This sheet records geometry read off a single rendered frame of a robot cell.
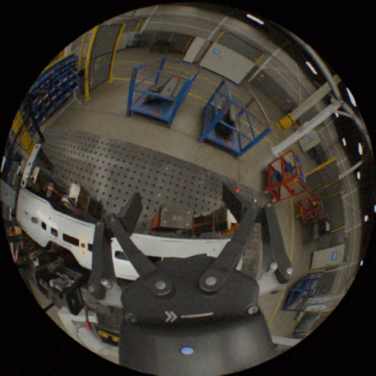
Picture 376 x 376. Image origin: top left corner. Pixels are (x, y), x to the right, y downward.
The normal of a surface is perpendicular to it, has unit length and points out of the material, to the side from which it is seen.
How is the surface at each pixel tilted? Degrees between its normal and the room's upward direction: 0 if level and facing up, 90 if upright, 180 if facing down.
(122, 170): 0
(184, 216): 0
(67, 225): 0
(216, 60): 90
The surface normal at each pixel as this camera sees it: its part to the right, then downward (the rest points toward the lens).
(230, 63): -0.16, 0.90
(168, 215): 0.36, -0.32
